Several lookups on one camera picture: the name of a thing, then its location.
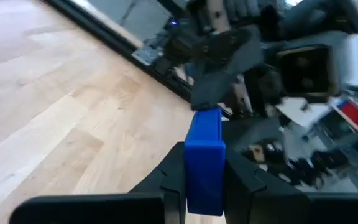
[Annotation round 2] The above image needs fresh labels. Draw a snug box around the blue digital clock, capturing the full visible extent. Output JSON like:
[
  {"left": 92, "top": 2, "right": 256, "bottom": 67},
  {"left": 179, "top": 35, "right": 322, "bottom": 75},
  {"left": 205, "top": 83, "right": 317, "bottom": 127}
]
[{"left": 184, "top": 107, "right": 226, "bottom": 217}]

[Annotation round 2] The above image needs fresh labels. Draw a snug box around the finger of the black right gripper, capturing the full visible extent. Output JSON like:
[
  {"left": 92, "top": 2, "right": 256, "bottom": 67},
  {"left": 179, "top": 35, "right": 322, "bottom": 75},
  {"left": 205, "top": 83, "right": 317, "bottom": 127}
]
[{"left": 166, "top": 27, "right": 265, "bottom": 112}]

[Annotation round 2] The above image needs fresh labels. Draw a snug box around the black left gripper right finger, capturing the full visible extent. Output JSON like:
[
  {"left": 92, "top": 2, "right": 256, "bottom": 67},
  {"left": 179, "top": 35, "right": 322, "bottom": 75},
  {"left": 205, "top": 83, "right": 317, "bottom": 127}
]
[{"left": 222, "top": 146, "right": 358, "bottom": 224}]

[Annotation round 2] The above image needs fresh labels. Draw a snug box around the black table edge rail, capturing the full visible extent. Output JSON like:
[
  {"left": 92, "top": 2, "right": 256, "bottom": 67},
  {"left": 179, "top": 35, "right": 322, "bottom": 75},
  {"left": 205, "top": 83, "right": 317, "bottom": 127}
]
[{"left": 42, "top": 0, "right": 195, "bottom": 101}]

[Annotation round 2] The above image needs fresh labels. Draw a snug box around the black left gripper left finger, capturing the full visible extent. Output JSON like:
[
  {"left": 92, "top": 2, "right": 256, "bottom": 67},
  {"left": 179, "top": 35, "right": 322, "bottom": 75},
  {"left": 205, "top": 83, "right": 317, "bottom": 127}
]
[{"left": 9, "top": 141, "right": 186, "bottom": 224}]

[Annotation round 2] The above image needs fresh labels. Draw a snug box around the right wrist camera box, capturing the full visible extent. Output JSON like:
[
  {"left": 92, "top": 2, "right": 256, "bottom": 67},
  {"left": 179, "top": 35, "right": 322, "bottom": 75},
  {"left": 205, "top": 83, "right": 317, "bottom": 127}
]
[{"left": 275, "top": 30, "right": 354, "bottom": 99}]

